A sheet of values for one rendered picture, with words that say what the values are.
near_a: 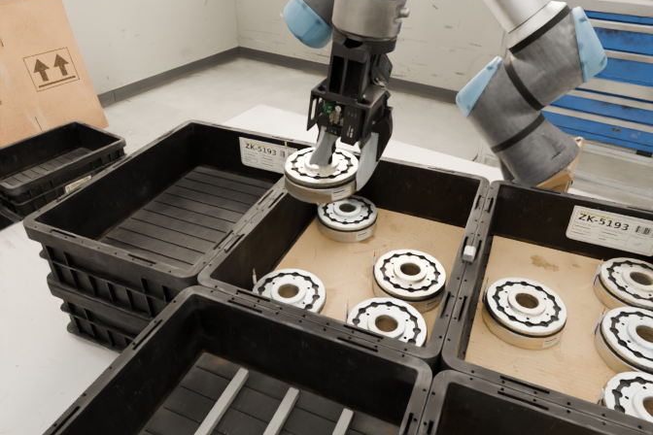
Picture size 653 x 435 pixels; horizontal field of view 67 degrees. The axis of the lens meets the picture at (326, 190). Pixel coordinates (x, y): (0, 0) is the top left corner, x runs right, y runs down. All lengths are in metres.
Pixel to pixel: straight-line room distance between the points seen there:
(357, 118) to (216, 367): 0.35
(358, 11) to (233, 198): 0.53
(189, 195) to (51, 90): 2.44
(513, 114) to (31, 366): 0.92
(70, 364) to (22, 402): 0.08
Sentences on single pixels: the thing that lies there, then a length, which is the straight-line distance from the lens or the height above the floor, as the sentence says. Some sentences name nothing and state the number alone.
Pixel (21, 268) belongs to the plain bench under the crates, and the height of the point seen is 0.70.
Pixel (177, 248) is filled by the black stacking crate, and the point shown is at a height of 0.83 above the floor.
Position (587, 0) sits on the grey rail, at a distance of 2.44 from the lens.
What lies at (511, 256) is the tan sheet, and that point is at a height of 0.83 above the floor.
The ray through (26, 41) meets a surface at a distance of 3.33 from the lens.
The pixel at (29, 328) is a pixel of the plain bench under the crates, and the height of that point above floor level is 0.70.
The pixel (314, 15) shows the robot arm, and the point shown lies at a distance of 0.65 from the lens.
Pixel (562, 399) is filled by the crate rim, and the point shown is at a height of 0.93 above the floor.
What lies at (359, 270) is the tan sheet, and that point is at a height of 0.83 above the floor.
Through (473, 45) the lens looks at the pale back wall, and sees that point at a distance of 3.53.
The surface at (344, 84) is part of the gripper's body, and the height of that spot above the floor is 1.15.
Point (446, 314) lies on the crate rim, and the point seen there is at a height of 0.93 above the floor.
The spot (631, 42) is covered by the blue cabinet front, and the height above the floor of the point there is 0.78.
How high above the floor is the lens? 1.34
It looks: 32 degrees down
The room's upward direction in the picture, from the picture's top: straight up
